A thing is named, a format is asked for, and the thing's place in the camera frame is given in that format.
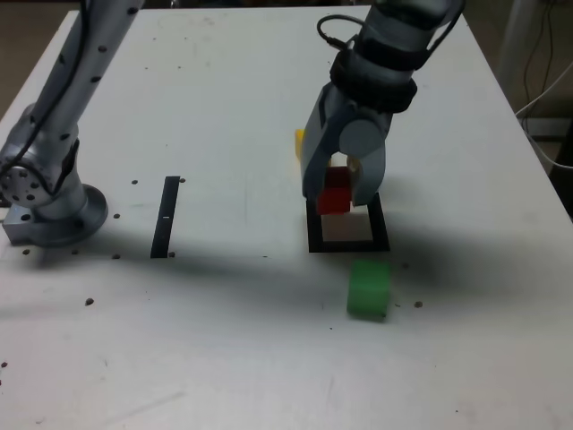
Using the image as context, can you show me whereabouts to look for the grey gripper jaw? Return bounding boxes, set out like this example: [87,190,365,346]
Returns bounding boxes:
[301,87,346,212]
[338,117,389,209]

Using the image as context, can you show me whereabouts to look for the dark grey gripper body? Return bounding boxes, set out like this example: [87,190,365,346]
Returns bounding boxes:
[323,82,395,136]

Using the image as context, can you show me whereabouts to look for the red cube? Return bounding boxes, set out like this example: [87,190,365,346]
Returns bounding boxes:
[315,166,353,216]

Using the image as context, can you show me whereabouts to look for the green cube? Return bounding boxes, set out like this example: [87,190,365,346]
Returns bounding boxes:
[346,259,391,321]

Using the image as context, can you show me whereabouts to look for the black tape square outline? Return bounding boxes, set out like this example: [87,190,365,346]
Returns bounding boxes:
[305,192,391,254]

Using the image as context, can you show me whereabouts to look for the black tape strip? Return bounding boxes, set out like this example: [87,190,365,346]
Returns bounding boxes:
[150,176,181,260]

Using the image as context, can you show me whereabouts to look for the dark box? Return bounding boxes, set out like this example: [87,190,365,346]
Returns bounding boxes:
[521,116,573,141]

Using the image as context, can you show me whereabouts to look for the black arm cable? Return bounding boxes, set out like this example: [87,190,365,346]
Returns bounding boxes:
[0,0,466,174]

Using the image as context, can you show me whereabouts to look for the white post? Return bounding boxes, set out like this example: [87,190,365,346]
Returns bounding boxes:
[494,0,541,90]

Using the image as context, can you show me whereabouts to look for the white cable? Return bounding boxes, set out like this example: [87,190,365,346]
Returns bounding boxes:
[514,62,573,170]

